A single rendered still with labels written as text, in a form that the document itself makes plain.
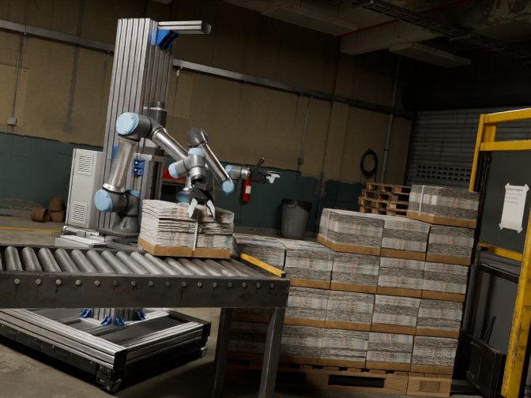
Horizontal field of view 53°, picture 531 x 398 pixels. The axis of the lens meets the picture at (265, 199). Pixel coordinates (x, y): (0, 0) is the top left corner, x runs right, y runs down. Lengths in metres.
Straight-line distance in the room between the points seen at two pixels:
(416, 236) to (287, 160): 7.53
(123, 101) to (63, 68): 6.13
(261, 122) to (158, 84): 7.18
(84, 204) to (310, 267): 1.41
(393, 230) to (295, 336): 0.86
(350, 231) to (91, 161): 1.60
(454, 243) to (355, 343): 0.85
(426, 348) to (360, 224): 0.89
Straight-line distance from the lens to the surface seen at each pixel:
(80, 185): 3.43
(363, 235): 3.21
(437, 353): 3.59
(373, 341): 3.39
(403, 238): 3.32
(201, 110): 9.92
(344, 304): 3.26
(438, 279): 3.47
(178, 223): 2.46
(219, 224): 2.53
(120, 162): 2.84
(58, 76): 9.38
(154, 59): 3.30
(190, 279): 2.11
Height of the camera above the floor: 1.25
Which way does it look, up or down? 3 degrees down
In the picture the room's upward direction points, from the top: 8 degrees clockwise
